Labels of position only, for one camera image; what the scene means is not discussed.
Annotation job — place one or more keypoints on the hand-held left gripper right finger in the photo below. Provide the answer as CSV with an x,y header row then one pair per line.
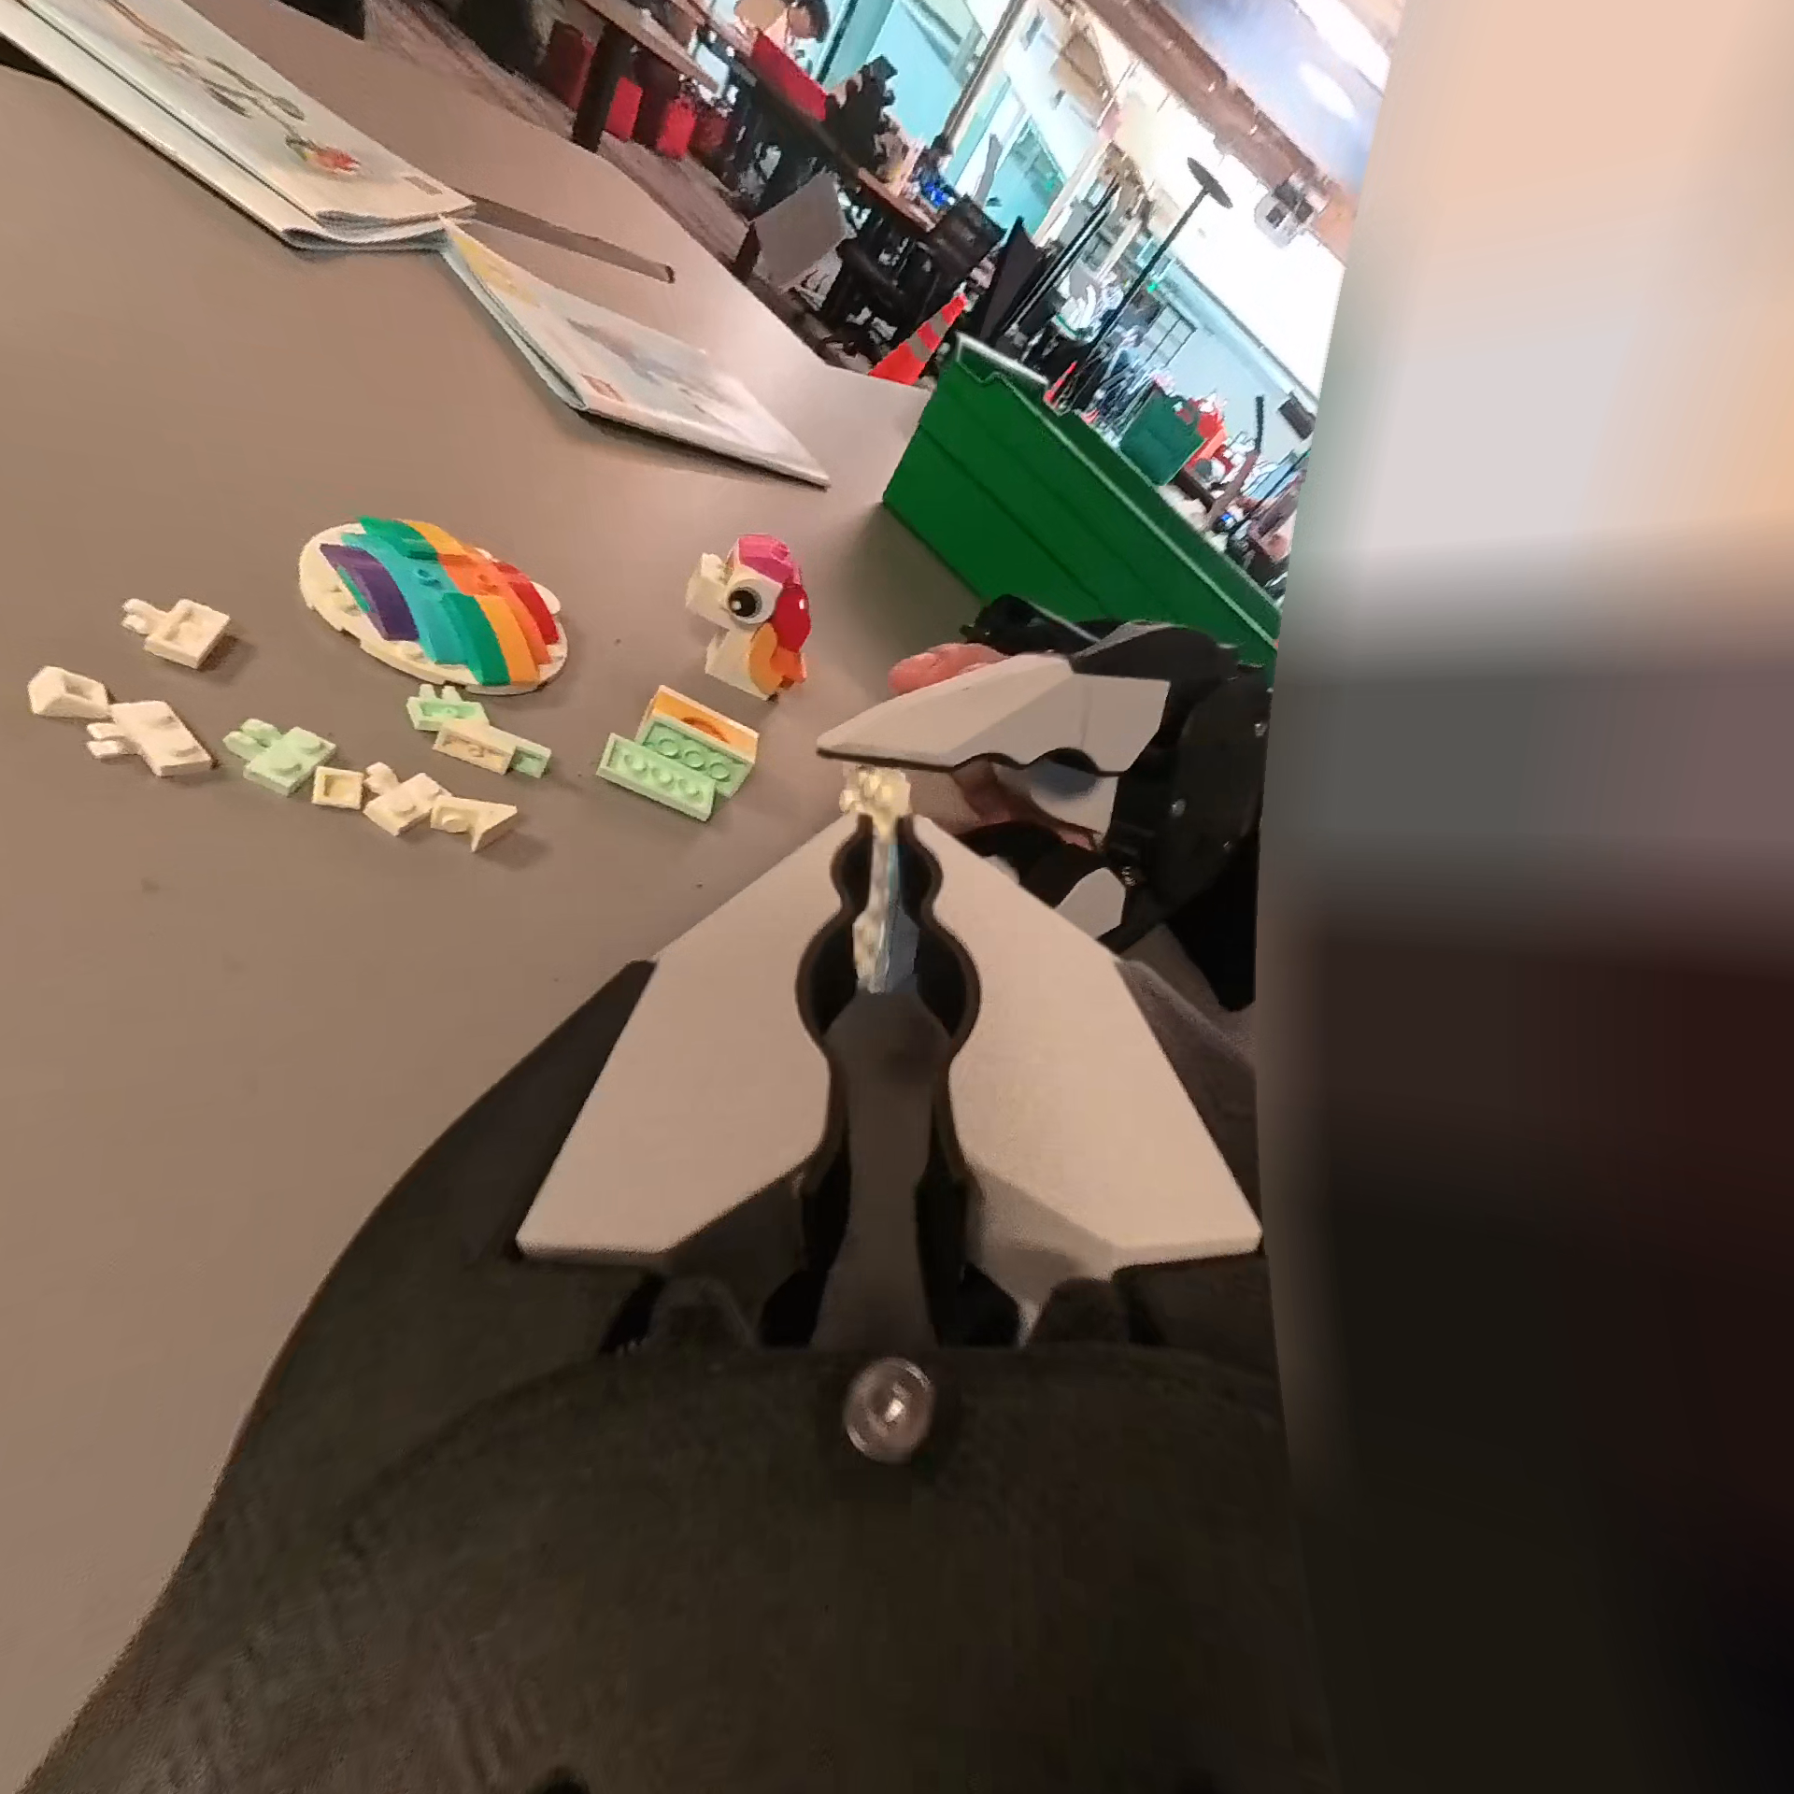
x,y
1094,1107

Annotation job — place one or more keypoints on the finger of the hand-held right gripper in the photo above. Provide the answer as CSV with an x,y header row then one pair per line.
x,y
968,715

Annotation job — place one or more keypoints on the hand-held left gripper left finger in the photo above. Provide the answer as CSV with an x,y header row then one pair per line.
x,y
675,1107

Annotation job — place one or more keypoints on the light blue lego piece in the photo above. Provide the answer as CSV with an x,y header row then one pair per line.
x,y
877,911

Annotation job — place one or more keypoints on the orange white lego brick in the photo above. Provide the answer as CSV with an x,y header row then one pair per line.
x,y
702,717

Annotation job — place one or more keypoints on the light green lego plate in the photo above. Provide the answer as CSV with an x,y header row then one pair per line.
x,y
667,775

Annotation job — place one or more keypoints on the white lego wedge piece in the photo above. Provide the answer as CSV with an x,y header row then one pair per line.
x,y
477,822

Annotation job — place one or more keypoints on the white lego stud plate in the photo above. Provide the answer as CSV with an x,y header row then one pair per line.
x,y
401,806

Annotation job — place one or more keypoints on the white and green lego plate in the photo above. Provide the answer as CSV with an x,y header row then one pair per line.
x,y
484,747

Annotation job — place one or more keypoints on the light green lego clip piece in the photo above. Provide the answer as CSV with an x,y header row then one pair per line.
x,y
447,707

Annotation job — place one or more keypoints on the small white lego tile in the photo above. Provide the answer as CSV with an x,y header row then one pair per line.
x,y
338,787

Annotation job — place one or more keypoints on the lego instruction booklet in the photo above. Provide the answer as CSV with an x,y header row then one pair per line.
x,y
211,111
631,367

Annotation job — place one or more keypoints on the rainbow lego model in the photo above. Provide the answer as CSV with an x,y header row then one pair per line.
x,y
421,597

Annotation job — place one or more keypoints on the white lego clip plate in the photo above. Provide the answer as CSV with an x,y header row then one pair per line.
x,y
189,634
156,731

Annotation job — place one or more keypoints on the white lego slope piece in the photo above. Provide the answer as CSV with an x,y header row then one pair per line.
x,y
65,692

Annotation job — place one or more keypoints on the person's right hand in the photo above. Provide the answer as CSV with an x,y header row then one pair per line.
x,y
938,670

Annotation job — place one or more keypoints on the large green plastic bin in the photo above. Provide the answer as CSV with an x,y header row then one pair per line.
x,y
1039,498

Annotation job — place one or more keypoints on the brick unicorn head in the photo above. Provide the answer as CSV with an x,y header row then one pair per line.
x,y
752,616

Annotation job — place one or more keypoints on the small green plastic bin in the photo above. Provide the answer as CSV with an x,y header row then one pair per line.
x,y
1162,438

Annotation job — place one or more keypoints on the orange traffic cone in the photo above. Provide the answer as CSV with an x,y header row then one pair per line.
x,y
924,343

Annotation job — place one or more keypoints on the black floor lamp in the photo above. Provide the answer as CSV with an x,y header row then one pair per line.
x,y
1185,238

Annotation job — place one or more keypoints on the light green lego bracket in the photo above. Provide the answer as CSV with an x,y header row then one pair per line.
x,y
288,765

